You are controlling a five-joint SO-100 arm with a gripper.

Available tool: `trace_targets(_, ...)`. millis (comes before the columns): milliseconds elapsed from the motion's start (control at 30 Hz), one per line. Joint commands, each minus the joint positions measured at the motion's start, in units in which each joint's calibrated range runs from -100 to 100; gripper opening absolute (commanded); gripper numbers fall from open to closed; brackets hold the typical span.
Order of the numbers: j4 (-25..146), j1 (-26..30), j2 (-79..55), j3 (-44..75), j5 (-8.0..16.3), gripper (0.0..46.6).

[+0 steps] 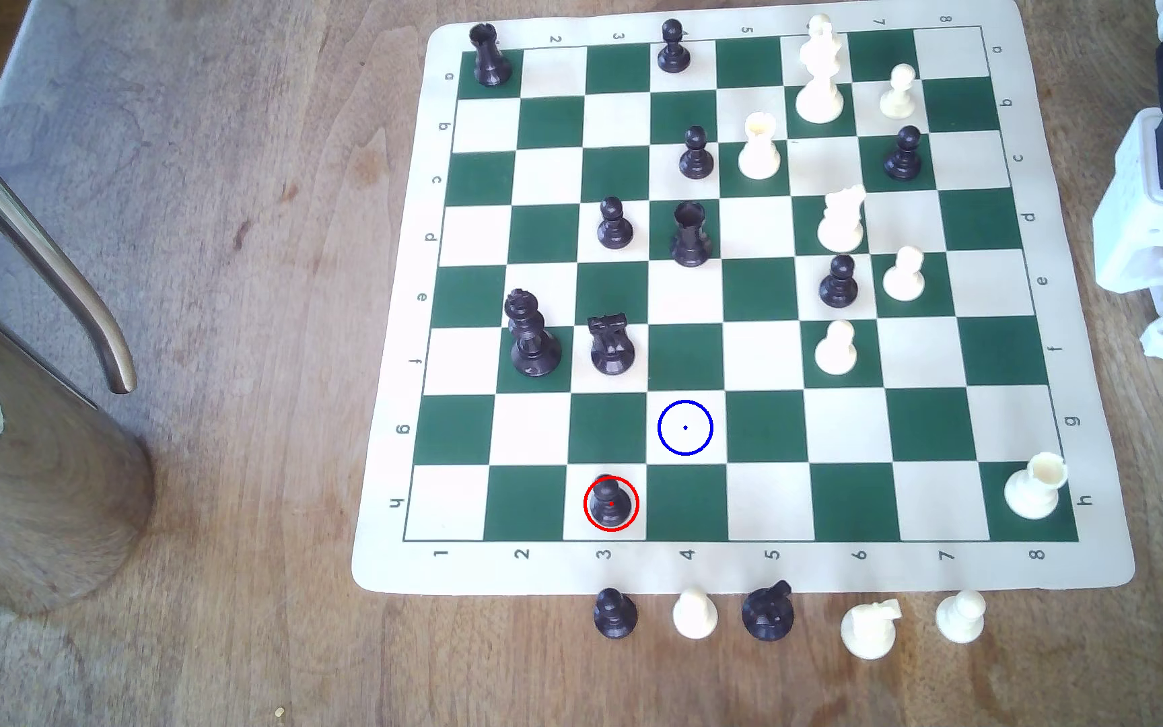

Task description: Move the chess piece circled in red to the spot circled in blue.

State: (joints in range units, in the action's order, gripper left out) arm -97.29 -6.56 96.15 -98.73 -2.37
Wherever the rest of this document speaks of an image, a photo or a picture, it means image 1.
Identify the white chess pawn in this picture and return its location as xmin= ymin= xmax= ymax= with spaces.
xmin=671 ymin=588 xmax=720 ymax=642
xmin=814 ymin=319 xmax=858 ymax=376
xmin=882 ymin=245 xmax=927 ymax=303
xmin=878 ymin=63 xmax=920 ymax=119
xmin=935 ymin=590 xmax=987 ymax=646

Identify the stainless steel jug with handle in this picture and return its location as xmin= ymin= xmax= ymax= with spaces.
xmin=0 ymin=123 xmax=157 ymax=617

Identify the black chess pawn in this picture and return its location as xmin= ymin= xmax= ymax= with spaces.
xmin=884 ymin=124 xmax=925 ymax=182
xmin=818 ymin=253 xmax=860 ymax=309
xmin=592 ymin=588 xmax=639 ymax=640
xmin=678 ymin=125 xmax=716 ymax=181
xmin=596 ymin=196 xmax=635 ymax=250
xmin=590 ymin=477 xmax=635 ymax=528
xmin=656 ymin=18 xmax=693 ymax=74

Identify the white chess knight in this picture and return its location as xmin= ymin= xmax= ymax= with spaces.
xmin=840 ymin=598 xmax=904 ymax=662
xmin=816 ymin=184 xmax=868 ymax=254

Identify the green and white chess mat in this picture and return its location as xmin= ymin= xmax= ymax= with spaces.
xmin=351 ymin=0 xmax=1138 ymax=597

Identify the white chess rook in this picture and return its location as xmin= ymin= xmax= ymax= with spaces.
xmin=1003 ymin=451 xmax=1069 ymax=521
xmin=737 ymin=111 xmax=783 ymax=181

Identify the black chess queen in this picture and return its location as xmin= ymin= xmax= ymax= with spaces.
xmin=503 ymin=287 xmax=563 ymax=379

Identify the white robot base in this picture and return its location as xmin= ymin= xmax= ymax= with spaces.
xmin=1093 ymin=109 xmax=1163 ymax=385

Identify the white chess king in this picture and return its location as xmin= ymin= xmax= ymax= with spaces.
xmin=794 ymin=12 xmax=847 ymax=125

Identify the black chess rook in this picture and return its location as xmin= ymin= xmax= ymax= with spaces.
xmin=669 ymin=200 xmax=713 ymax=269
xmin=468 ymin=22 xmax=514 ymax=88

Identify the black chess knight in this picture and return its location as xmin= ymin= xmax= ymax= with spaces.
xmin=741 ymin=580 xmax=797 ymax=644
xmin=586 ymin=312 xmax=637 ymax=377

